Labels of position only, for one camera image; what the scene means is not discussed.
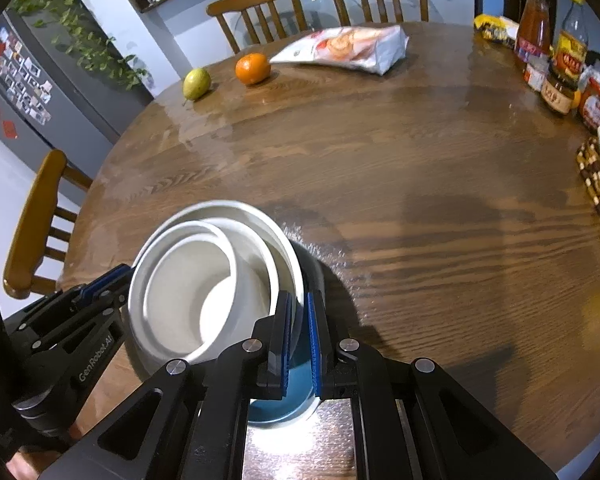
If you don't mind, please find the blue square plate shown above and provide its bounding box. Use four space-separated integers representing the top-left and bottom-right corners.
248 242 325 429

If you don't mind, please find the medium white bowl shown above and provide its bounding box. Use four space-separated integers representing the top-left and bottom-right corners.
129 217 279 370

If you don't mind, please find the large white bowl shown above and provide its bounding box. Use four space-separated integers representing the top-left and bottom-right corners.
123 200 304 379

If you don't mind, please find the small white deep bowl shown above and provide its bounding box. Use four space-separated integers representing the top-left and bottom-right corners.
136 221 237 361

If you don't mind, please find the person's left hand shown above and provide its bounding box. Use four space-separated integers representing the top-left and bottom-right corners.
6 424 84 480

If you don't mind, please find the wooden chair at left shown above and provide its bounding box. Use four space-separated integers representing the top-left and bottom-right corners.
3 150 93 300

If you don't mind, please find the grey refrigerator with magnets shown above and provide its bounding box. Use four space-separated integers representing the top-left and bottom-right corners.
0 10 152 179

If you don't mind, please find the green pear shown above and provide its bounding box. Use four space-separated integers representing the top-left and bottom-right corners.
182 68 211 101

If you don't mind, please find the orange tangerine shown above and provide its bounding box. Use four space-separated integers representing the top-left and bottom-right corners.
235 52 271 86

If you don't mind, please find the green hanging plant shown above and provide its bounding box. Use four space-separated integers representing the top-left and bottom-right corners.
8 0 151 91

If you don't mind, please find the white snack bag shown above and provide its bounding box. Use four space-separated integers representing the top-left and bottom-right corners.
270 25 410 76

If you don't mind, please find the wooden bead trivet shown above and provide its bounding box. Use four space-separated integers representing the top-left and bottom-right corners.
576 136 600 217

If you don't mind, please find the wooden chair back left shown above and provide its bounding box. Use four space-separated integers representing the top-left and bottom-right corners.
206 0 309 54

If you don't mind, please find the dark jar brown label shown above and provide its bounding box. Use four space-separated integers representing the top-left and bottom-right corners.
541 72 576 116

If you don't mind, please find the red lid jar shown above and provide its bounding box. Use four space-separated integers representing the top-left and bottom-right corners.
579 77 600 131

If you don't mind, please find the yellow snack packet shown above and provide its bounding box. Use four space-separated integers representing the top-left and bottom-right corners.
474 14 519 49

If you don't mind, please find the red sauce bottle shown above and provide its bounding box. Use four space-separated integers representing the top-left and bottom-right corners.
514 0 550 70

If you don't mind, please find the oil bottle yellow cap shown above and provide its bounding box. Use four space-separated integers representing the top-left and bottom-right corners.
553 0 588 84

